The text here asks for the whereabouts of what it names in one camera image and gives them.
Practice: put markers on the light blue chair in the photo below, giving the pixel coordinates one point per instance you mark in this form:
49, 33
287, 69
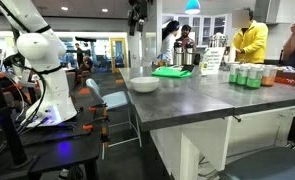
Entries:
112, 100

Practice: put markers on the steel thermos carafe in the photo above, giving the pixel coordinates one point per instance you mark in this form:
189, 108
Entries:
189, 54
178, 54

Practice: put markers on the round ceiling light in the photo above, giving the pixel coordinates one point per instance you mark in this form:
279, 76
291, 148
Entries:
104, 10
64, 8

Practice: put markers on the white counter island base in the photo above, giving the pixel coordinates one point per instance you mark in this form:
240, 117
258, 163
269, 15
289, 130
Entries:
193, 146

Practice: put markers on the white ceramic bowl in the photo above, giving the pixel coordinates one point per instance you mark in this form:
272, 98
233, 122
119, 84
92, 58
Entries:
144, 85

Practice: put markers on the black camera stand pole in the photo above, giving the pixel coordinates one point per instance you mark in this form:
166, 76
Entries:
2, 116

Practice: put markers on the silver coffee urn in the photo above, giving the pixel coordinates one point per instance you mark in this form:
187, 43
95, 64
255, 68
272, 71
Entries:
218, 40

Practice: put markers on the white glass door cabinets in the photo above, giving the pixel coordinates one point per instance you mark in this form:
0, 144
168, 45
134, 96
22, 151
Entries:
203, 28

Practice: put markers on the distant person in white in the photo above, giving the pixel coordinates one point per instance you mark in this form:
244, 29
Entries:
0, 57

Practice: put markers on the seated person in dark clothes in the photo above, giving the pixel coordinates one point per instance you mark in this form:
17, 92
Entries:
86, 64

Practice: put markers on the yellow framed door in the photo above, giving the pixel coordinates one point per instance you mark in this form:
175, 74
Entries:
119, 56

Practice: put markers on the white printed sign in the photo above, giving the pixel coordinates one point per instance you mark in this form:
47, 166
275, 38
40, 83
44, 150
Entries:
212, 60

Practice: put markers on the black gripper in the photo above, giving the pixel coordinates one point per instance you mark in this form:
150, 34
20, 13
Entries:
137, 9

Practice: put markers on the standing person in black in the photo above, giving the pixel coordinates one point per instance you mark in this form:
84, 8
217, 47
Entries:
79, 54

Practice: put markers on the green labelled drink can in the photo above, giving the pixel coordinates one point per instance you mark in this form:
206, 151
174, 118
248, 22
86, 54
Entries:
242, 76
254, 78
233, 74

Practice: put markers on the orange labelled drink can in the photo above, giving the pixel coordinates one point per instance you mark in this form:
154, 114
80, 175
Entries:
269, 76

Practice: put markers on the person in white shirt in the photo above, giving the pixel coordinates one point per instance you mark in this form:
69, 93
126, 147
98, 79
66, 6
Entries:
168, 45

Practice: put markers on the orange black clamp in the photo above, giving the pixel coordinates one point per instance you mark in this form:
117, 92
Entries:
93, 108
103, 131

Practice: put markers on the person in yellow jacket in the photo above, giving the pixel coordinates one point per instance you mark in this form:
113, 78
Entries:
252, 43

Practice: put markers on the grey blue chair seat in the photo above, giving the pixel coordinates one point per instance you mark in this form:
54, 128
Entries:
270, 165

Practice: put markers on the man in dark red shirt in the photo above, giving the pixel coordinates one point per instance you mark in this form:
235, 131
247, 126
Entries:
186, 36

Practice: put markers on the green folded cloth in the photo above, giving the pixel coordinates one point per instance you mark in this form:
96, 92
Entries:
171, 73

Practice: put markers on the blue pendant lamp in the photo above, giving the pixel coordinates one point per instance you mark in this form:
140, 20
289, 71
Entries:
192, 7

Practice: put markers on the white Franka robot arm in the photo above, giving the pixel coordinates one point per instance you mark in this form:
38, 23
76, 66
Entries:
50, 66

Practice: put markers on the black robot table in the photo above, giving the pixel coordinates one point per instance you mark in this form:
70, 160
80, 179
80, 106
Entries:
57, 148

